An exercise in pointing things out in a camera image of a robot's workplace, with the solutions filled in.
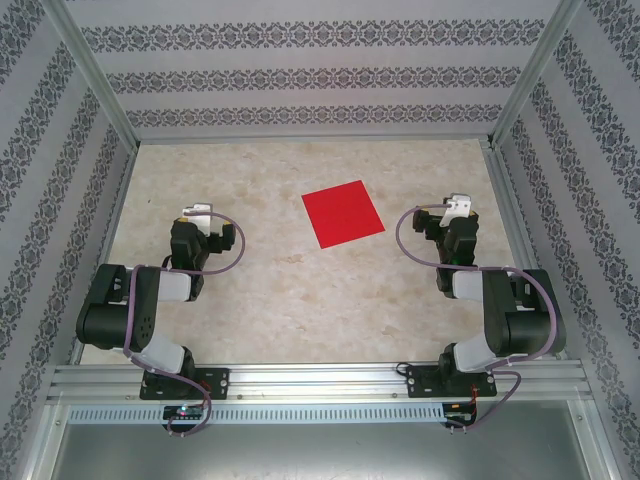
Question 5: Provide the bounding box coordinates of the slotted grey cable duct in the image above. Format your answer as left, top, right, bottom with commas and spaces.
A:
67, 403, 446, 424

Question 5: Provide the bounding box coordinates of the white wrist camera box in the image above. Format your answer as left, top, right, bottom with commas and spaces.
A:
439, 193, 475, 227
181, 202, 215, 235

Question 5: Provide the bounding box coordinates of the left controller circuit board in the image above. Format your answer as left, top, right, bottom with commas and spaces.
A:
163, 404, 206, 421

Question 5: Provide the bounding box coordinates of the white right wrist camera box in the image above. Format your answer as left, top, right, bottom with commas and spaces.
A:
439, 193, 475, 227

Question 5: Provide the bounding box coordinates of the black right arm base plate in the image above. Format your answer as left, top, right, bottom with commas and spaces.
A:
405, 363, 498, 400

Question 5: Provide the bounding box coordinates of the aluminium back rail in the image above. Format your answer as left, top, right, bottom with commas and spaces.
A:
135, 132, 494, 147

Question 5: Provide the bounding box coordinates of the aluminium side rail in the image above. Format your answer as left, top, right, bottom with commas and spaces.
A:
482, 139, 571, 362
69, 142, 140, 365

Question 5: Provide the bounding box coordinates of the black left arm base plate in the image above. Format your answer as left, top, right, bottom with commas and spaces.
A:
139, 367, 231, 401

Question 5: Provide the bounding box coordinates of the right controller circuit board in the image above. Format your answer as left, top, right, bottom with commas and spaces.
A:
444, 401, 477, 420

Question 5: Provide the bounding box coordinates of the red square paper sheet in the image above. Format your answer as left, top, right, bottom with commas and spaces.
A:
301, 179, 386, 249

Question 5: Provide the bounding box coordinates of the aluminium frame post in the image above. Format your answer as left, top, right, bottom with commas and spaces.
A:
487, 0, 586, 150
47, 0, 141, 149

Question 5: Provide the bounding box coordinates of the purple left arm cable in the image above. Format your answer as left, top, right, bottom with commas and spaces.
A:
122, 212, 247, 439

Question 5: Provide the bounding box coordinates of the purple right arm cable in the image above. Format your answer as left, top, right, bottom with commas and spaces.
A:
395, 202, 562, 435

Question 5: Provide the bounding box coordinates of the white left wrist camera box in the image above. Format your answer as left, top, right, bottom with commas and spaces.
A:
181, 202, 215, 235

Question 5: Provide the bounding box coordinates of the controller circuit board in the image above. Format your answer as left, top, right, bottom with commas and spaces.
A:
444, 401, 477, 420
163, 404, 206, 421

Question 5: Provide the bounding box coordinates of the aluminium mounting rail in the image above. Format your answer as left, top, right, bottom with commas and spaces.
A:
47, 362, 594, 404

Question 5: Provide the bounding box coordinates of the grey metal sheet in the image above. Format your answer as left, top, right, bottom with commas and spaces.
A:
49, 422, 614, 480

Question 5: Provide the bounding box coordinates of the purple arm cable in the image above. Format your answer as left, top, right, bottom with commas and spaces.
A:
395, 202, 562, 435
122, 212, 247, 439

